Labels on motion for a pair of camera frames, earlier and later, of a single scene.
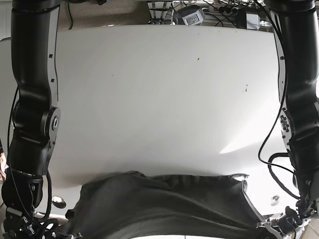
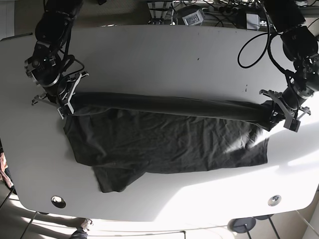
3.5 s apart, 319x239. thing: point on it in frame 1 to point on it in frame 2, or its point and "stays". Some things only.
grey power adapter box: (252, 21) stays
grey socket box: (194, 18) stays
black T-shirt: (134, 204) to (120, 134)
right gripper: (289, 222) to (291, 100)
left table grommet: (59, 201) stays
